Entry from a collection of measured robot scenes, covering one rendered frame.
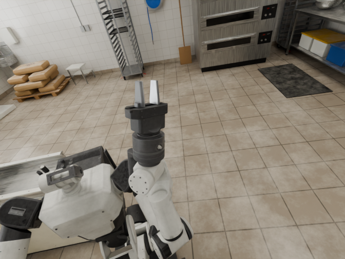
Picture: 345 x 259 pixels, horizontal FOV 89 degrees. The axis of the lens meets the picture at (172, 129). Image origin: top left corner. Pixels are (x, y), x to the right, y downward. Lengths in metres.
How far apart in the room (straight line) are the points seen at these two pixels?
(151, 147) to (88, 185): 0.37
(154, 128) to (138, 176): 0.13
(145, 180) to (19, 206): 0.52
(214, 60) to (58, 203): 3.89
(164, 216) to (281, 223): 1.50
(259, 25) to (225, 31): 0.65
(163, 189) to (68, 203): 0.34
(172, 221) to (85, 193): 0.33
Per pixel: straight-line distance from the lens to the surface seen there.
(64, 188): 0.74
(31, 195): 1.43
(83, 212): 0.74
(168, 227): 0.59
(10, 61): 6.36
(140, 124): 0.43
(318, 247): 1.98
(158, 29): 4.96
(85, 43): 5.46
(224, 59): 4.26
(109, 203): 0.73
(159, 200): 0.54
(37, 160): 1.63
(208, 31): 4.02
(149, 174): 0.48
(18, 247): 0.88
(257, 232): 1.87
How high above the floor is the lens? 1.73
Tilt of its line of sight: 40 degrees down
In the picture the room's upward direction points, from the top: 12 degrees counter-clockwise
